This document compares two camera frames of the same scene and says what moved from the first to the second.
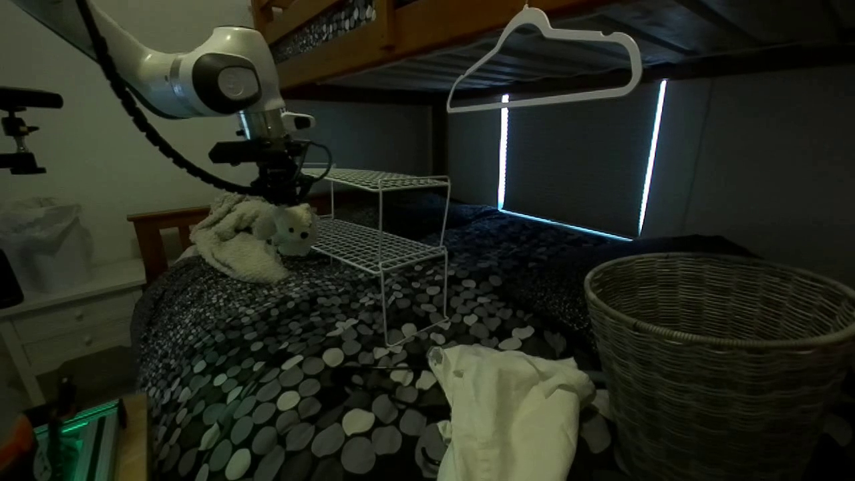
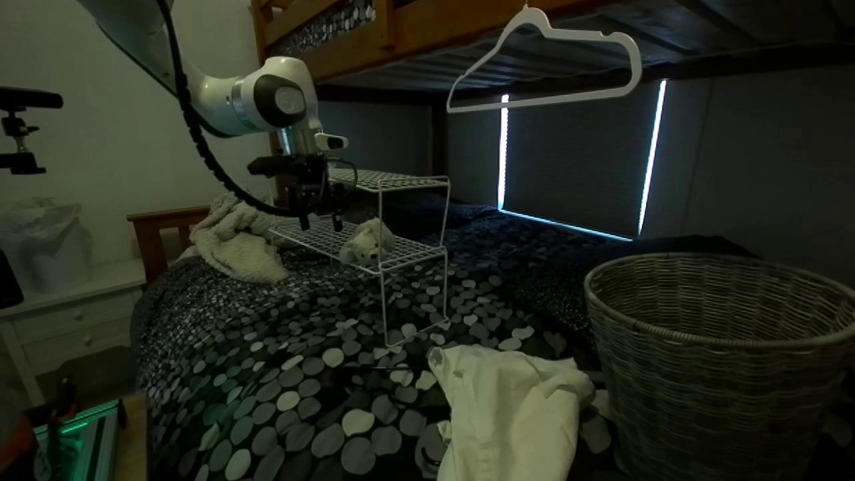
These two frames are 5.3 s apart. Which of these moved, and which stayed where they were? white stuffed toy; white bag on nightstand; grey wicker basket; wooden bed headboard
Moved: white stuffed toy
Stayed: grey wicker basket; white bag on nightstand; wooden bed headboard
